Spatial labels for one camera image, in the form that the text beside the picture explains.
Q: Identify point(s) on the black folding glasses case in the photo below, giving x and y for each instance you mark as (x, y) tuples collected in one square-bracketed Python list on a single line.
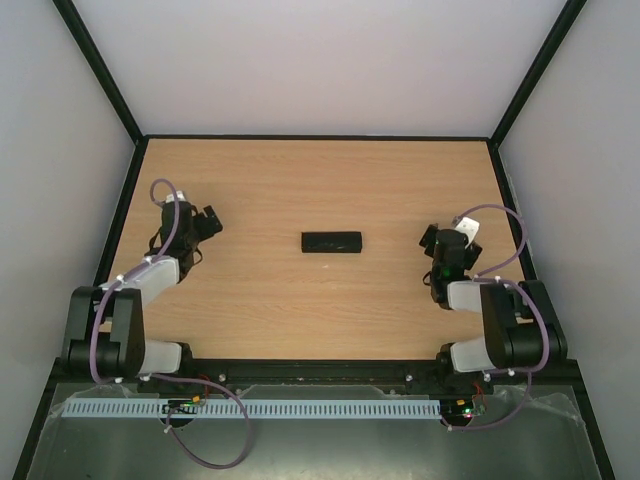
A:
[(343, 242)]

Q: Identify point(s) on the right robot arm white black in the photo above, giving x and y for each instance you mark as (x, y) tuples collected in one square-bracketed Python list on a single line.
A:
[(521, 331)]

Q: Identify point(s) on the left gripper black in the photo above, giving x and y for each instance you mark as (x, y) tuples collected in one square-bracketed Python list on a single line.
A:
[(207, 229)]

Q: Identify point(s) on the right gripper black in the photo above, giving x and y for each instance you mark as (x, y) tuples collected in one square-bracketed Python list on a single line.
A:
[(433, 242)]

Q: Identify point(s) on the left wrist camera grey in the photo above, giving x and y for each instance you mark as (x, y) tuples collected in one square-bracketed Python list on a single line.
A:
[(179, 196)]

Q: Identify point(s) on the right base electronics board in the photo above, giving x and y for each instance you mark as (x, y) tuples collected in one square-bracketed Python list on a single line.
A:
[(462, 411)]

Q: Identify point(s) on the base electronics board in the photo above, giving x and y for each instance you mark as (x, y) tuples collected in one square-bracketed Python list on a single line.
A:
[(462, 411), (185, 402)]

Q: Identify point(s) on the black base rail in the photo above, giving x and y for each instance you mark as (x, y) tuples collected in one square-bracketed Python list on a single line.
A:
[(411, 377)]

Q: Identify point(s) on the left base electronics board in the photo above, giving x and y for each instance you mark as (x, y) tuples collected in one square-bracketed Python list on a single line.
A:
[(185, 402)]

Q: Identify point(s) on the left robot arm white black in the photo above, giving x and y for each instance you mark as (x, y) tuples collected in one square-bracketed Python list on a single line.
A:
[(105, 335)]

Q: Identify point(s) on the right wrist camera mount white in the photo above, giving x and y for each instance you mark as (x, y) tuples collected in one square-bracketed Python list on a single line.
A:
[(467, 226)]

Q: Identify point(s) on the light blue slotted cable duct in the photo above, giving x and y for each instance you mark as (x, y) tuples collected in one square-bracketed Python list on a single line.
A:
[(253, 409)]

